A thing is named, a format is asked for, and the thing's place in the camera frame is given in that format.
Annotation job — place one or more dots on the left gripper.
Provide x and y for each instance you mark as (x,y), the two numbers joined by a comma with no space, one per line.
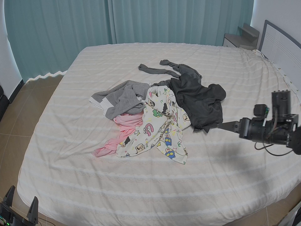
(21,222)

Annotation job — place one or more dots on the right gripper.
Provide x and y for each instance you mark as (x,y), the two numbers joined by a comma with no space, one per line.
(255,129)

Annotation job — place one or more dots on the white printed pyjama top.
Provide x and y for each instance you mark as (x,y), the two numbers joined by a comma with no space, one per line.
(150,131)

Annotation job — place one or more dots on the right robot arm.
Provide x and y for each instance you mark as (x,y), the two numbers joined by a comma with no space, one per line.
(282,102)

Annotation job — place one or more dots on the black shirt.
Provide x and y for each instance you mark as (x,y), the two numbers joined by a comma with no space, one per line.
(199,105)

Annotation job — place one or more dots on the grey bedside table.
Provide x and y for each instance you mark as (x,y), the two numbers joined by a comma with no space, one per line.
(232,40)

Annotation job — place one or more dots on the bed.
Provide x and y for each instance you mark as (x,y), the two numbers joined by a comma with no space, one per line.
(164,185)

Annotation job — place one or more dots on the dark grey garment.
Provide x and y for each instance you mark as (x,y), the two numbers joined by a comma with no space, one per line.
(152,70)

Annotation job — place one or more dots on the pink garment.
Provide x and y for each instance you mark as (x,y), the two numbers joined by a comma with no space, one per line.
(127,123)

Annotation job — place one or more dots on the grey and white garment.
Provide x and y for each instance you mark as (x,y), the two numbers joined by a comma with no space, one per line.
(124,98)

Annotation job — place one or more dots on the blue-green curtain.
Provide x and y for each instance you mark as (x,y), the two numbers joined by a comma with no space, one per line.
(58,20)
(176,13)

